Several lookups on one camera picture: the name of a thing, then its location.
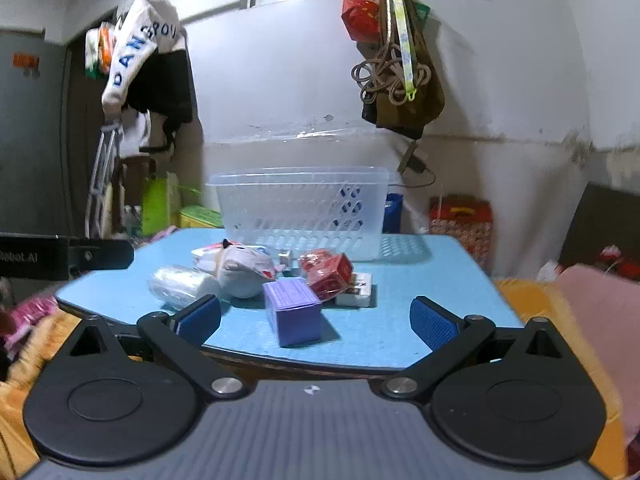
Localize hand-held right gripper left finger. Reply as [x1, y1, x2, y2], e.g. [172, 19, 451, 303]
[65, 294, 248, 402]

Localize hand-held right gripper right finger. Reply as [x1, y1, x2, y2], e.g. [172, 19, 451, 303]
[381, 296, 568, 402]

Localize white roll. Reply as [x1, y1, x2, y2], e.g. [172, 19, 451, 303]
[148, 265, 223, 312]

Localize white pink packet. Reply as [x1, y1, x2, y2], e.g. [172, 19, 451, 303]
[191, 243, 228, 276]

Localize grey plush toy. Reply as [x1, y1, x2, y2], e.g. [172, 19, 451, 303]
[216, 239, 277, 299]

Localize white box with red label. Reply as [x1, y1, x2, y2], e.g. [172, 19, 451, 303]
[334, 272, 375, 307]

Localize purple box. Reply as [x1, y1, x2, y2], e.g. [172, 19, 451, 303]
[262, 278, 323, 347]

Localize red packet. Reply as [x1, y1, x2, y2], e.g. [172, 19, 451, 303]
[299, 250, 355, 302]

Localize clear plastic basket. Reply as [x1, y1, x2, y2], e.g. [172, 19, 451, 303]
[205, 166, 403, 262]

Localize pile of colourful packets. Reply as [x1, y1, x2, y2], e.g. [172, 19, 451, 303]
[9, 294, 62, 333]

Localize grey metal cabinet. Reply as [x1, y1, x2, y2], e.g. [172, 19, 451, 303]
[0, 35, 92, 241]

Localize green box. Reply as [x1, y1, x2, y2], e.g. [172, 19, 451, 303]
[179, 205, 224, 231]

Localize metal crutch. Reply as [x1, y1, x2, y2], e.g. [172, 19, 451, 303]
[85, 119, 124, 239]

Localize red patterned gift box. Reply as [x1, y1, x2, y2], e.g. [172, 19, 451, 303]
[429, 195, 494, 267]

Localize yellow blanket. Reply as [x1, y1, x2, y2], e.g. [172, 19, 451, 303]
[0, 277, 632, 480]

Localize blue woven bag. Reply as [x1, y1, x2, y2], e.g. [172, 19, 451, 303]
[384, 192, 405, 234]

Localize green paper bag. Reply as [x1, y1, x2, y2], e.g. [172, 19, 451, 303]
[141, 175, 172, 237]

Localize pink blanket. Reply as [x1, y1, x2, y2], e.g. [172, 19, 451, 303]
[551, 264, 640, 433]

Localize dark wooden furniture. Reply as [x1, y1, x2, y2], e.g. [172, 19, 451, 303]
[556, 182, 640, 281]

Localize black hanging garment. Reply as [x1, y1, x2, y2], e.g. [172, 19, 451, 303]
[127, 50, 195, 152]

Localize hanging colourful plastic bags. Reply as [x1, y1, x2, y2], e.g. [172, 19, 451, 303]
[84, 21, 120, 81]

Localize brown hanging bag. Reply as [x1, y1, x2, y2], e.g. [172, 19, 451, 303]
[362, 0, 446, 140]

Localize white jacket with blue letters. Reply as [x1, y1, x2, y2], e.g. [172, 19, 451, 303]
[101, 0, 180, 116]

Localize red hanging bag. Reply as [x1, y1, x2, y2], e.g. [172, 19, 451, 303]
[341, 0, 388, 43]

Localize wall charger with cable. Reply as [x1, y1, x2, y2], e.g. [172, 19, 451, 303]
[397, 140, 437, 187]

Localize coiled beige rope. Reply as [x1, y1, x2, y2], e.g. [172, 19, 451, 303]
[351, 42, 433, 107]

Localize yellow-green patterned strap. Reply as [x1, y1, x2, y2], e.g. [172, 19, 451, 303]
[382, 0, 418, 103]

